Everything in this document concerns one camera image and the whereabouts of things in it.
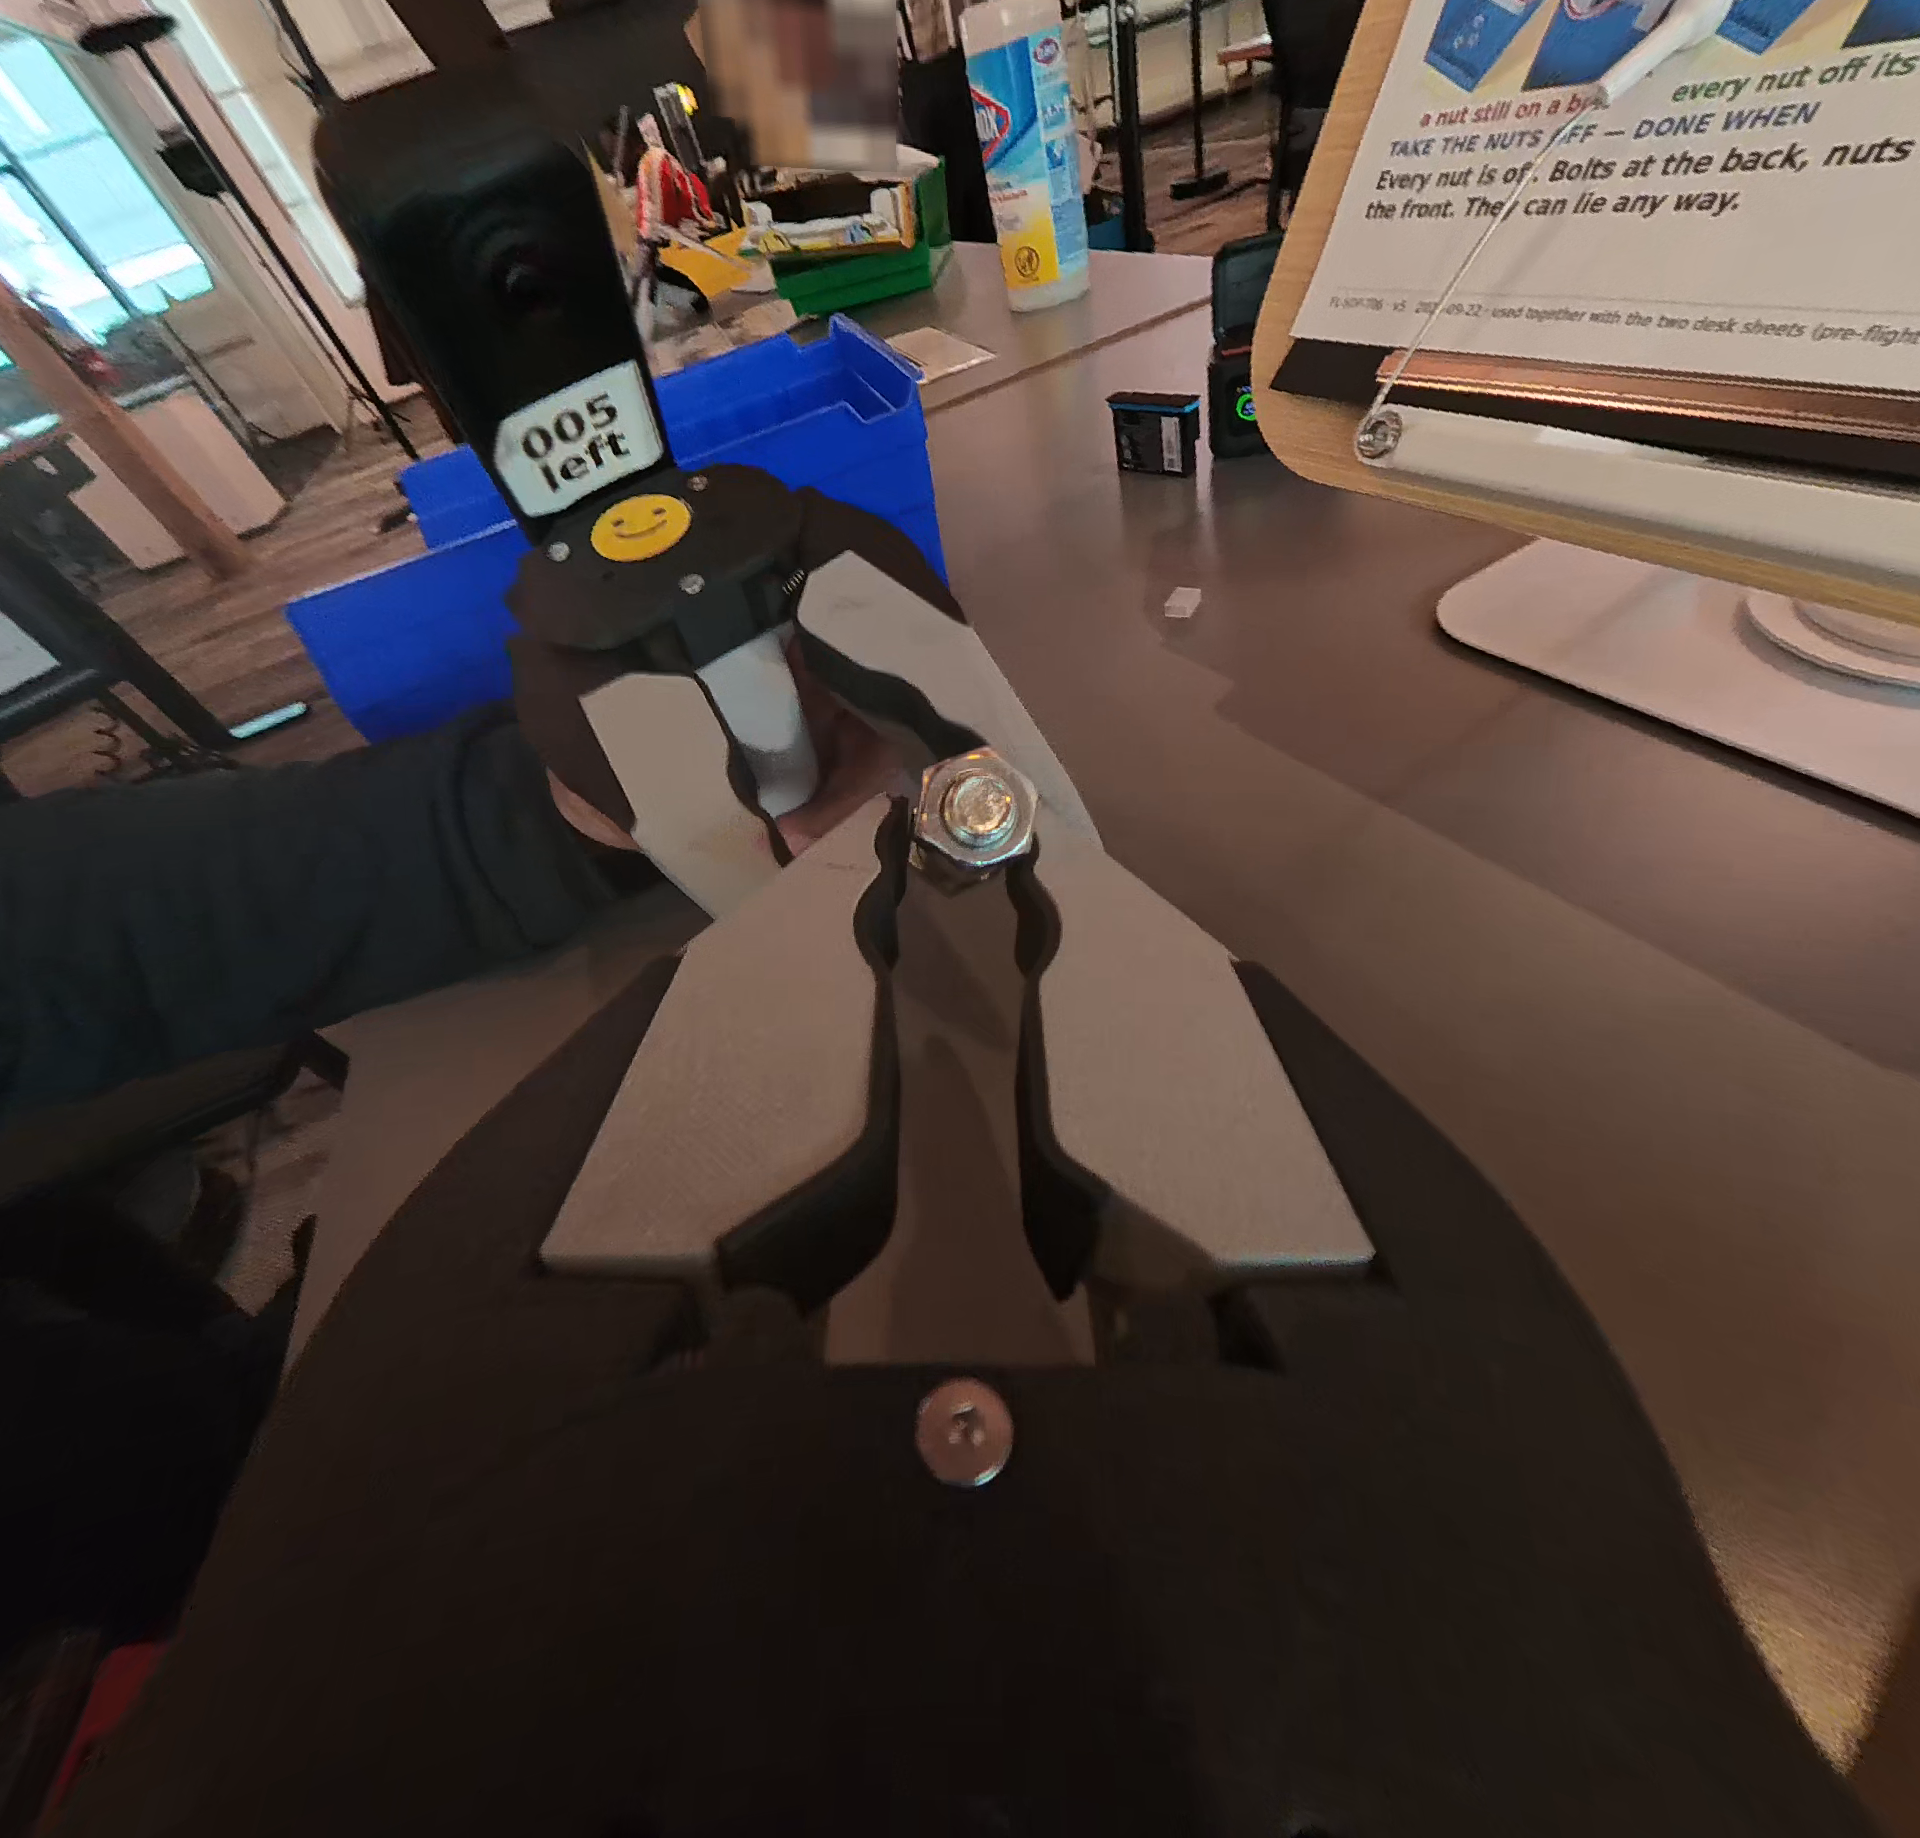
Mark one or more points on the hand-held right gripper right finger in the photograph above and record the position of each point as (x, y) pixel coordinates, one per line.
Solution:
(1185, 1103)

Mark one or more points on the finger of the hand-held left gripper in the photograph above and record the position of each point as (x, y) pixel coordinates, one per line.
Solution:
(931, 654)
(675, 774)

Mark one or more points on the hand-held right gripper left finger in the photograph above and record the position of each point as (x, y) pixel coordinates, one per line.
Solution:
(736, 1103)

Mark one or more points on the blue plastic bin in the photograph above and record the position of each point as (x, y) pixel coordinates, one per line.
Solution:
(435, 654)

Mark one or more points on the person's left hand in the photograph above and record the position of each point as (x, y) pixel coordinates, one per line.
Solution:
(856, 795)

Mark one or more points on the barcode label sheet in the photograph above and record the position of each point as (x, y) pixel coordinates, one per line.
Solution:
(946, 353)

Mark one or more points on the green plastic bin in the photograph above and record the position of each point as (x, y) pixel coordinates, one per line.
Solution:
(870, 278)

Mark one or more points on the black charger case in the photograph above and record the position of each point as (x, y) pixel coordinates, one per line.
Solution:
(1241, 369)

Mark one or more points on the white wipes canister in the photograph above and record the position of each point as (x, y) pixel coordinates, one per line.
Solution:
(1027, 143)

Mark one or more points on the wooden document stand board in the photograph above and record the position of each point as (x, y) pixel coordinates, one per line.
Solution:
(1327, 219)

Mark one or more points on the white stand base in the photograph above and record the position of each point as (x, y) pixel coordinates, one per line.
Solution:
(1620, 668)

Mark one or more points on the black highback swivel chair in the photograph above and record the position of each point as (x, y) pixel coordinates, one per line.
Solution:
(1305, 38)

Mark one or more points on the printed instruction sheet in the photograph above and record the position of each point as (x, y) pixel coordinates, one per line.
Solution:
(1650, 249)

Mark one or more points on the black camera battery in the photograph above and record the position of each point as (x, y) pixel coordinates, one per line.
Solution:
(1155, 436)

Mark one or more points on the wooden support post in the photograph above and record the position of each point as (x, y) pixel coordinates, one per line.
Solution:
(136, 444)

